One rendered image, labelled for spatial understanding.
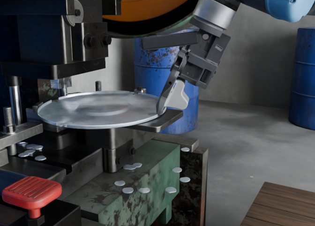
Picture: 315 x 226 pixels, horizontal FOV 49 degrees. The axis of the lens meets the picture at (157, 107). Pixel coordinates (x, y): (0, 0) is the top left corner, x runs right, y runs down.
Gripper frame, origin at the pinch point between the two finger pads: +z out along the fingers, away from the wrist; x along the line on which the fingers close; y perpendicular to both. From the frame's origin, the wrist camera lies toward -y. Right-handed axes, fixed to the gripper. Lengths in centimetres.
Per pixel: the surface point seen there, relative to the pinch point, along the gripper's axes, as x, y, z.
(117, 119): -4.1, -6.4, 4.7
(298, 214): 38, 57, 24
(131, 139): 5.6, -2.7, 11.6
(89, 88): 199, -63, 72
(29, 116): 1.6, -26.2, 16.0
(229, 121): 259, 62, 60
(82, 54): 0.0, -19.1, -3.5
